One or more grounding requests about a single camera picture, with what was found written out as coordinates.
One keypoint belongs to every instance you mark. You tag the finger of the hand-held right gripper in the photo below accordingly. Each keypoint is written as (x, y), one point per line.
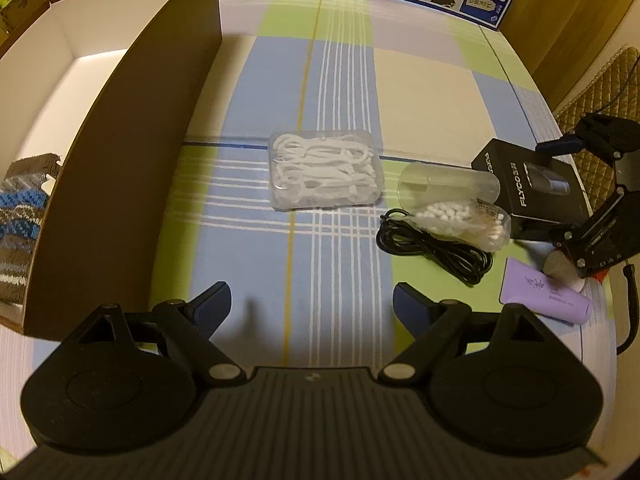
(557, 146)
(575, 242)

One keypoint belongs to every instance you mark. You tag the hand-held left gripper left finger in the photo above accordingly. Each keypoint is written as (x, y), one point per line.
(212, 306)

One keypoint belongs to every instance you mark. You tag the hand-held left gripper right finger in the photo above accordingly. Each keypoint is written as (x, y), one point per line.
(412, 308)

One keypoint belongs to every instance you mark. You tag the white pill bottle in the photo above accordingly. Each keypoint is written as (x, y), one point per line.
(560, 267)

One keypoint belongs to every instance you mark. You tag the black product box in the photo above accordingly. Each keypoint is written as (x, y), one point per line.
(530, 195)

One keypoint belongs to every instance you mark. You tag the purple cosmetic tube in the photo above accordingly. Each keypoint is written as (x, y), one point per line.
(540, 292)

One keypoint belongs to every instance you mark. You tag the bag of cotton swabs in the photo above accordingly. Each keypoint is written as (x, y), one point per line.
(465, 220)

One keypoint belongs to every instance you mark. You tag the clear plastic cup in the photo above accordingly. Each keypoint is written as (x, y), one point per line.
(445, 182)

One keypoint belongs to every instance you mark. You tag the clear box of floss picks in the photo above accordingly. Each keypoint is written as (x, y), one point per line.
(322, 170)

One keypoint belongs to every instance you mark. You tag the brown cardboard shoe box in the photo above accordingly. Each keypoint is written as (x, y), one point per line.
(125, 160)

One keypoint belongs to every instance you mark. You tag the chair with quilted cover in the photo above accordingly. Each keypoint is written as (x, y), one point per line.
(590, 90)

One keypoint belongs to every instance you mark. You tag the striped knitted cloth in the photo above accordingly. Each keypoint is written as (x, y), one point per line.
(22, 225)

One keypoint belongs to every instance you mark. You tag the plaid tablecloth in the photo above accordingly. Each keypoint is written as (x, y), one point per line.
(340, 85)

